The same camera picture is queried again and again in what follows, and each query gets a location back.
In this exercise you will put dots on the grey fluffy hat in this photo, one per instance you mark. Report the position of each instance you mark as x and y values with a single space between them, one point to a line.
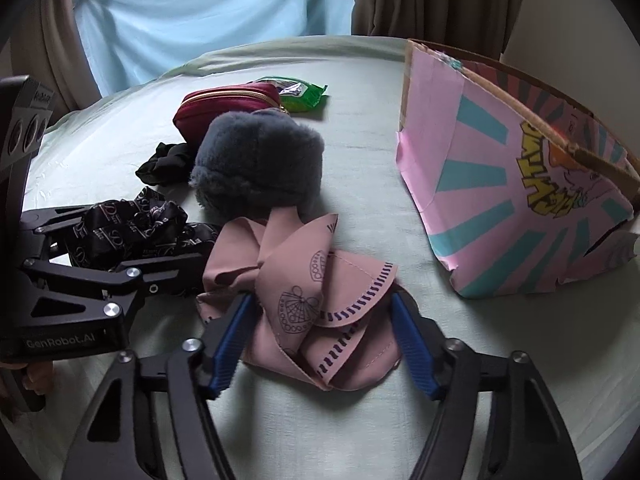
255 155

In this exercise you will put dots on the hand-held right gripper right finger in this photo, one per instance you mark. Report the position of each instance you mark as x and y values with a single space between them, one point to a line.
412 345

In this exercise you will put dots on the brown curtain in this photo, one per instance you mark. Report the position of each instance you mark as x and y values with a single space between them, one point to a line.
425 0

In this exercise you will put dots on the person's left hand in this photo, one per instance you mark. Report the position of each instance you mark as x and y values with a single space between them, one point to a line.
42 377

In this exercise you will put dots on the bed with light green sheet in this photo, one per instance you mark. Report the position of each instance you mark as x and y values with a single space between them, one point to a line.
360 160

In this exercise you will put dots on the pink printed cardboard box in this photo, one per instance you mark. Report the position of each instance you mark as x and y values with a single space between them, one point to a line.
480 185

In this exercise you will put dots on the pink printed scarf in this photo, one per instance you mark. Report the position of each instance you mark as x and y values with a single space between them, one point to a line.
300 280

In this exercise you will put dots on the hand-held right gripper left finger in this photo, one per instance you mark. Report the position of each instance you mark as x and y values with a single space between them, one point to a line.
231 347

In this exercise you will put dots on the maroon zipper pouch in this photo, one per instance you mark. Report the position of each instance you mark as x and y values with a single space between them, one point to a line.
210 110

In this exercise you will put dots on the light blue curtain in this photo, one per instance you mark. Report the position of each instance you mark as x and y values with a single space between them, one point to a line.
200 10

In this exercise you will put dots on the black scrunchie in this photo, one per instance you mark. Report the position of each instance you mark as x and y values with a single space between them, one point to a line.
160 165

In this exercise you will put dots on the black printed scarf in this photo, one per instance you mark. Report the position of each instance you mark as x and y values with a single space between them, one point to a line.
135 220

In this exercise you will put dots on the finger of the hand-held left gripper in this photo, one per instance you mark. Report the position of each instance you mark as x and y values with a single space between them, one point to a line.
50 220
90 280

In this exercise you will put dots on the green snack packet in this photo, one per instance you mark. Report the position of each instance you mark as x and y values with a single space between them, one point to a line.
305 97

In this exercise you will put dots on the beige curtain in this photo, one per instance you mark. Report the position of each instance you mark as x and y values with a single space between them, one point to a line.
60 60

